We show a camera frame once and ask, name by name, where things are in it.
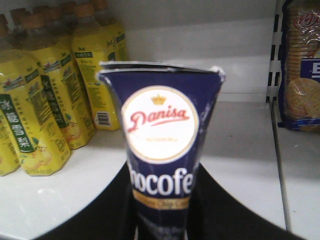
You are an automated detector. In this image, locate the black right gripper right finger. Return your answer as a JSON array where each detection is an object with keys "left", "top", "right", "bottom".
[{"left": 187, "top": 159, "right": 308, "bottom": 240}]

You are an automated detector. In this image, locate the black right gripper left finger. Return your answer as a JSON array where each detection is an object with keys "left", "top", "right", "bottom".
[{"left": 37, "top": 163, "right": 137, "bottom": 240}]

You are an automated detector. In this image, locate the dark blue cookie box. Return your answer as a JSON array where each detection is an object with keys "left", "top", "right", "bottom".
[{"left": 98, "top": 61, "right": 226, "bottom": 240}]

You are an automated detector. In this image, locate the white store shelving unit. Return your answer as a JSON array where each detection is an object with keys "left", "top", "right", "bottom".
[{"left": 0, "top": 0, "right": 320, "bottom": 240}]

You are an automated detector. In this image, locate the yellow pear drink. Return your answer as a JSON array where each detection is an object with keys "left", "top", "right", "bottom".
[
  {"left": 71, "top": 0, "right": 126, "bottom": 131},
  {"left": 18, "top": 12, "right": 72, "bottom": 177},
  {"left": 0, "top": 108, "right": 20, "bottom": 177}
]

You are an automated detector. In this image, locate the breakfast biscuit pack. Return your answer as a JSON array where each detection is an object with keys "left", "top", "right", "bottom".
[{"left": 278, "top": 0, "right": 320, "bottom": 133}]

